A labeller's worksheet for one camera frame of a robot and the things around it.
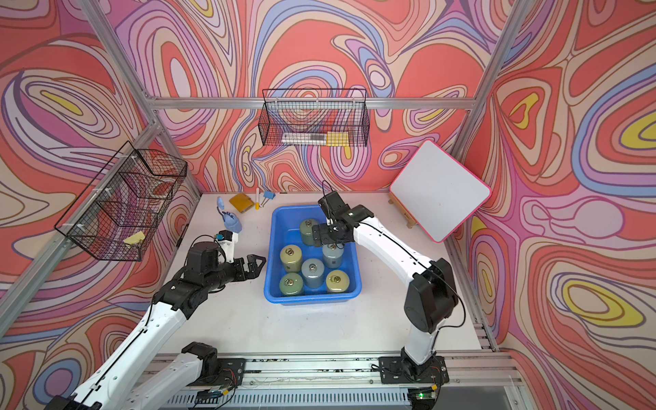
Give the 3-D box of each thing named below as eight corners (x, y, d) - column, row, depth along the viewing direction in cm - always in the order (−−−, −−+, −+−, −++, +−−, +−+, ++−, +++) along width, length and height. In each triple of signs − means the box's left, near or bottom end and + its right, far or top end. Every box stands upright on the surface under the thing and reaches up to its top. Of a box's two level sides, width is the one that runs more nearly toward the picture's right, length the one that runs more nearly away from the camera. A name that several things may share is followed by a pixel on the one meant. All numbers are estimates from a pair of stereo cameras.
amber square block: (229, 202, 119) (228, 199, 117) (243, 194, 122) (242, 191, 120) (241, 213, 114) (240, 210, 112) (255, 205, 118) (254, 201, 116)
